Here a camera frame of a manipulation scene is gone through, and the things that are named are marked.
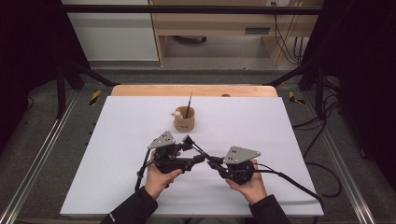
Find right hand-held gripper cable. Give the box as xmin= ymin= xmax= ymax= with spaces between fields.
xmin=254 ymin=161 xmax=343 ymax=210

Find black metal stand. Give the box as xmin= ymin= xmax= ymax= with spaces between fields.
xmin=266 ymin=58 xmax=327 ymax=119
xmin=55 ymin=59 xmax=121 ymax=119

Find yellow clamp left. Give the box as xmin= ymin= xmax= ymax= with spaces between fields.
xmin=89 ymin=89 xmax=103 ymax=107

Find yellow clamp right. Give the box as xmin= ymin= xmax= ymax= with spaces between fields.
xmin=288 ymin=91 xmax=306 ymax=105

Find hand-held gripper cable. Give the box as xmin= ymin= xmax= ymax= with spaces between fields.
xmin=134 ymin=148 xmax=154 ymax=192
xmin=254 ymin=161 xmax=343 ymax=210

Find person's right hand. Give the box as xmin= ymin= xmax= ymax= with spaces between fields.
xmin=225 ymin=160 xmax=268 ymax=205

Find aluminium rail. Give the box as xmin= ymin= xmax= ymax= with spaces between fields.
xmin=0 ymin=90 xmax=79 ymax=224
xmin=302 ymin=90 xmax=377 ymax=224

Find black metal crossbar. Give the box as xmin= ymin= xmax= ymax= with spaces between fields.
xmin=62 ymin=4 xmax=322 ymax=16

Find person's left hand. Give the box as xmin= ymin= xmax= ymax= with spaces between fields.
xmin=144 ymin=150 xmax=183 ymax=201

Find black pen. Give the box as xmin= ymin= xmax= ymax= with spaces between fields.
xmin=181 ymin=134 xmax=220 ymax=164

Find light wooden desk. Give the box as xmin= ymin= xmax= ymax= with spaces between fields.
xmin=148 ymin=0 xmax=325 ymax=67

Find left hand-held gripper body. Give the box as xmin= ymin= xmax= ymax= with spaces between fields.
xmin=148 ymin=130 xmax=194 ymax=175

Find white board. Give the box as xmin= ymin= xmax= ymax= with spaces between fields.
xmin=59 ymin=95 xmax=325 ymax=217

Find black floor cables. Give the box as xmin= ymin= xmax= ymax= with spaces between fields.
xmin=291 ymin=77 xmax=341 ymax=160

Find tan holder with bear figure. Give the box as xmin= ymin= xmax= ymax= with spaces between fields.
xmin=171 ymin=105 xmax=196 ymax=133

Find dark curtain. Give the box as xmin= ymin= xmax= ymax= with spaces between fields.
xmin=301 ymin=0 xmax=396 ymax=183
xmin=0 ymin=0 xmax=92 ymax=152

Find left hand-held gripper cable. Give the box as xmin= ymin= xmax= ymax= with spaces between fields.
xmin=134 ymin=148 xmax=154 ymax=192

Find light wooden table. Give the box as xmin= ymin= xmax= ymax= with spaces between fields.
xmin=110 ymin=84 xmax=278 ymax=98

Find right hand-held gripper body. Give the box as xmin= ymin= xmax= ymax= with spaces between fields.
xmin=219 ymin=146 xmax=262 ymax=186

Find thin black makeup brush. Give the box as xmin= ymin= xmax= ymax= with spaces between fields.
xmin=185 ymin=91 xmax=193 ymax=119

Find white cabinet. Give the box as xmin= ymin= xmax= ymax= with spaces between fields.
xmin=61 ymin=0 xmax=160 ymax=62

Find black hanging cables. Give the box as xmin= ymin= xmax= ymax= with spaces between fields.
xmin=270 ymin=1 xmax=305 ymax=67

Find yellow clamp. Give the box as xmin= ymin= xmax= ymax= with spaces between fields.
xmin=288 ymin=91 xmax=306 ymax=105
xmin=89 ymin=89 xmax=103 ymax=107

